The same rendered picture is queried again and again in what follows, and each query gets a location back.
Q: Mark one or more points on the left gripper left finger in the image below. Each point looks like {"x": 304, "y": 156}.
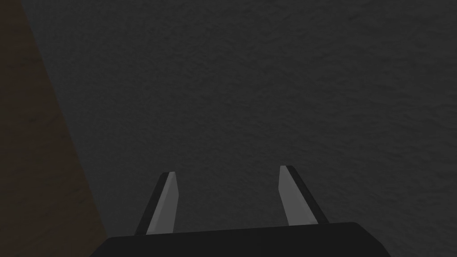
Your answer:
{"x": 161, "y": 207}

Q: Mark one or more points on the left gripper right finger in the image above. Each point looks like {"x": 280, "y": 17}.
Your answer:
{"x": 298, "y": 201}

